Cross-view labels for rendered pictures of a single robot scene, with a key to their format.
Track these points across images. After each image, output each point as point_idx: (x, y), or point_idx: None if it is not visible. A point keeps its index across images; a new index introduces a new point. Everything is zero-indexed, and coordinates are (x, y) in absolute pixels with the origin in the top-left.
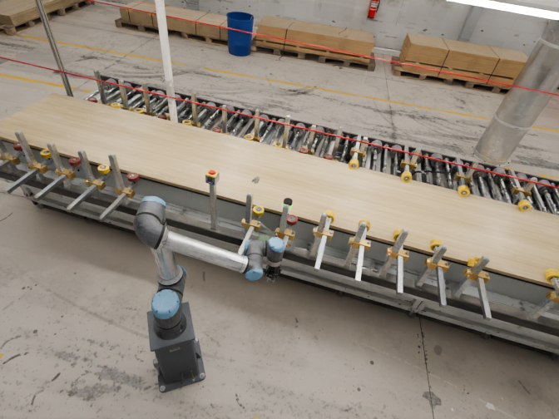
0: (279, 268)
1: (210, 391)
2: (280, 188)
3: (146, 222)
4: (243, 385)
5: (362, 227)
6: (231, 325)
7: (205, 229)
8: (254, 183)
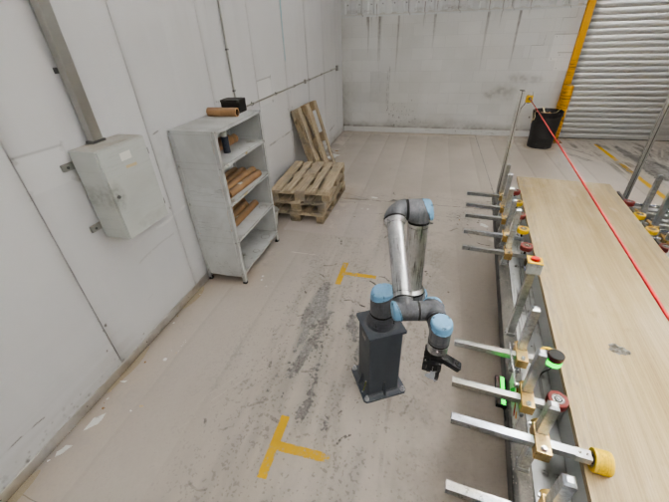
0: (438, 368)
1: (353, 409)
2: (629, 385)
3: (397, 202)
4: (359, 442)
5: (560, 480)
6: (428, 426)
7: (503, 326)
8: (608, 348)
